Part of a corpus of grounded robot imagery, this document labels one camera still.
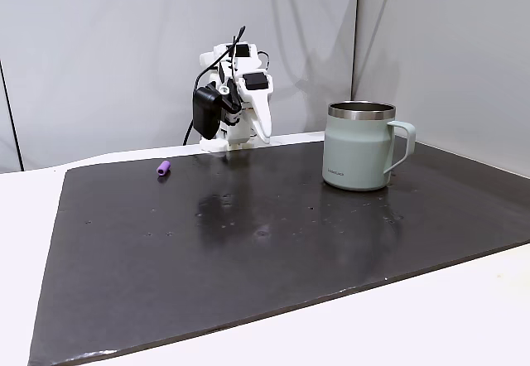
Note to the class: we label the purple pen grip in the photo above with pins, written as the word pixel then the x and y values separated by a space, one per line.
pixel 163 168

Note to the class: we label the pale green steel-rimmed mug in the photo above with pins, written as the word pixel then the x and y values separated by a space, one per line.
pixel 356 155

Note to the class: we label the black oval camera box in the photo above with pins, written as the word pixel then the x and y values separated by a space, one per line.
pixel 206 111

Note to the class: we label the black table mat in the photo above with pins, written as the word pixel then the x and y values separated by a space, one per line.
pixel 248 237

